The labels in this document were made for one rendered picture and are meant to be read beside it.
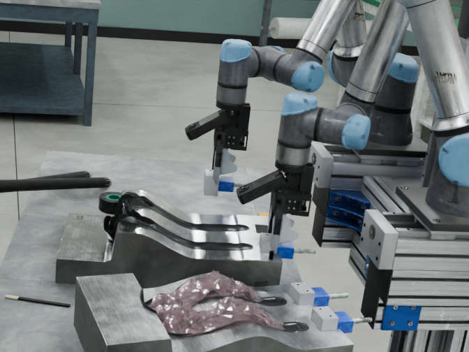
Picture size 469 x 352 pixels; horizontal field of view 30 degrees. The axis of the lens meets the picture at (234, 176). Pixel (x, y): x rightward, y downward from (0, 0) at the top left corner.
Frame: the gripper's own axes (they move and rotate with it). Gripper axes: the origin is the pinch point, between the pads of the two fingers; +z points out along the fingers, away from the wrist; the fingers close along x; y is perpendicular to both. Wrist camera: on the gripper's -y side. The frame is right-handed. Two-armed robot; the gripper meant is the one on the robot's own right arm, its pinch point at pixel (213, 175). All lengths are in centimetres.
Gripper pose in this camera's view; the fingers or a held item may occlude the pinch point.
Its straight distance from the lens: 226.1
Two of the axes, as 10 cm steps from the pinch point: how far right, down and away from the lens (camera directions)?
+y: 9.9, 0.8, 1.0
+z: -1.1, 9.3, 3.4
